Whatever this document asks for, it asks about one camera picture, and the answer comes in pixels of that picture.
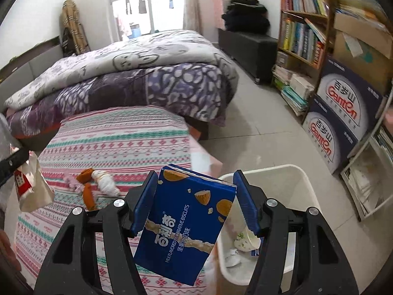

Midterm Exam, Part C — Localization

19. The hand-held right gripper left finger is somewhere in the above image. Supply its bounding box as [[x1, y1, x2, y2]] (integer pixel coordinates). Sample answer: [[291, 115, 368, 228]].
[[34, 170, 158, 295]]

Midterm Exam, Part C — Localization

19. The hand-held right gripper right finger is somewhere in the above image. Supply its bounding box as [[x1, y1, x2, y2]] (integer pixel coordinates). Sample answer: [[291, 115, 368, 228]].
[[232, 170, 360, 295]]

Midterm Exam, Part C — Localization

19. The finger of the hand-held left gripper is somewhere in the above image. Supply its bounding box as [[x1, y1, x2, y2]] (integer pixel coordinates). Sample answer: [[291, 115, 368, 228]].
[[0, 149, 30, 188]]

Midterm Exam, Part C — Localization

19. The red and white snack wrapper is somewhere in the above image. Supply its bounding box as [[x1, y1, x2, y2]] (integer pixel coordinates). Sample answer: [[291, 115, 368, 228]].
[[15, 152, 55, 212]]

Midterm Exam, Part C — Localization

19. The white green tissue pack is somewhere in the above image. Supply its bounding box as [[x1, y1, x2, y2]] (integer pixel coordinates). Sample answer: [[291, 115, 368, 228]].
[[234, 228, 261, 252]]

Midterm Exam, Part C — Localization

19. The blue biscuit box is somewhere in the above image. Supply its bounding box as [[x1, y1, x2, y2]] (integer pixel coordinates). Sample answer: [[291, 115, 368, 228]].
[[133, 164, 238, 286]]

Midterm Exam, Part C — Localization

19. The white plastic trash bin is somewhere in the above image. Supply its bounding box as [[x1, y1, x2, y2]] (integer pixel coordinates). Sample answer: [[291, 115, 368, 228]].
[[216, 164, 320, 288]]

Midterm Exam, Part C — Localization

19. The person's left forearm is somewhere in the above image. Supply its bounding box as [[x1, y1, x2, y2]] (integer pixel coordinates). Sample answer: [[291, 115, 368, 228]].
[[0, 229, 22, 272]]

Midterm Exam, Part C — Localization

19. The small pink cloth item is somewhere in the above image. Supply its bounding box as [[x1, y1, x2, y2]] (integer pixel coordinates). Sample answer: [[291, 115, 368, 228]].
[[65, 177, 86, 192]]

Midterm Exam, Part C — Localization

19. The striped patterned tablecloth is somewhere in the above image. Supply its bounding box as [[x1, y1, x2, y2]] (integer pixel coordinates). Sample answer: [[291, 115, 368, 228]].
[[14, 106, 223, 295]]

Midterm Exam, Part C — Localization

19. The blue water carton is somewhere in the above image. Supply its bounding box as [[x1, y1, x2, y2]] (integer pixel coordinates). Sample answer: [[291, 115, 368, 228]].
[[316, 55, 384, 157], [302, 95, 360, 174]]

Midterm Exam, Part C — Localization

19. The purple patterned bed sheet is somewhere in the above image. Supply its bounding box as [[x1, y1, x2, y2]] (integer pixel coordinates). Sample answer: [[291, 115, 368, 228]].
[[6, 63, 237, 139]]

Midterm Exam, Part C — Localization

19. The stack of books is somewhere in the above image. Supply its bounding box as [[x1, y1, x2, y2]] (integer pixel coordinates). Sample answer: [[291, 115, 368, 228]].
[[272, 64, 315, 116]]

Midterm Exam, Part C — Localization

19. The black hanging bag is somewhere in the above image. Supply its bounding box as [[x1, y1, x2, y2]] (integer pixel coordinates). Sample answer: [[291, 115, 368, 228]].
[[61, 28, 77, 57]]

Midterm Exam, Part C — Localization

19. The white cartoon print duvet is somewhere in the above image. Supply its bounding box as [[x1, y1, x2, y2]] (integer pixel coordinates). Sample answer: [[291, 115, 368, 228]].
[[4, 29, 240, 111]]

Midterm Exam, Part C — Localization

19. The plaid coat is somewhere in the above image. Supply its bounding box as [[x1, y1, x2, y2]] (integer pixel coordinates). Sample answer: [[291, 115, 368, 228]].
[[60, 0, 91, 56]]

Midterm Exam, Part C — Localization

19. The black storage bench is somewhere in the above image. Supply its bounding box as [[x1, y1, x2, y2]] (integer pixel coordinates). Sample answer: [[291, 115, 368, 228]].
[[218, 28, 278, 83]]

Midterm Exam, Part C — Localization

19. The row of colourful books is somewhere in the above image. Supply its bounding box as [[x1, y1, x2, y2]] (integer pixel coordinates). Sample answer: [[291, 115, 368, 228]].
[[281, 18, 326, 68]]

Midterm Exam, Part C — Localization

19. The brown cardboard box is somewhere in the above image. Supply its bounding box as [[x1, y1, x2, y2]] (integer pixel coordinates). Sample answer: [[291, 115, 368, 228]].
[[333, 12, 393, 96]]

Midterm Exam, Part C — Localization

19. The pile of black clothes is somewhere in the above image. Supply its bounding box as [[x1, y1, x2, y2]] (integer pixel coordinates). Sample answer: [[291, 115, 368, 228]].
[[222, 0, 271, 33]]

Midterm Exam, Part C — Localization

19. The window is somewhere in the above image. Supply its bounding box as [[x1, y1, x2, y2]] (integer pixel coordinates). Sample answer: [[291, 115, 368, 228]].
[[109, 0, 188, 37]]

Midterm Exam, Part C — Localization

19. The pink covered cabinet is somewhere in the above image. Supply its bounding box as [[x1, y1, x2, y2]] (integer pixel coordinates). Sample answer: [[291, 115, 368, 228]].
[[212, 0, 257, 31]]

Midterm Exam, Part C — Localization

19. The beige curtain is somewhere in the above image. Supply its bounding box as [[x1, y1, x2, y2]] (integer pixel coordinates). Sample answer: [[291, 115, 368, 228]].
[[182, 0, 205, 36]]

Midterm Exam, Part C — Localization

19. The wooden bookshelf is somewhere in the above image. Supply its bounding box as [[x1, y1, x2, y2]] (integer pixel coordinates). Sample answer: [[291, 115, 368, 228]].
[[272, 0, 335, 105]]

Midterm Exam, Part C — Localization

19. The pile of papers and booklets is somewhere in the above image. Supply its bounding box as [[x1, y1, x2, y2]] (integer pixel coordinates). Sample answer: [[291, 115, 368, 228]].
[[330, 0, 390, 34]]

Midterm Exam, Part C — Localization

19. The grey bed frame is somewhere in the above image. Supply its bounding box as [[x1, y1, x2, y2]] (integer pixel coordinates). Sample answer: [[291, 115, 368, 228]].
[[0, 35, 62, 99]]

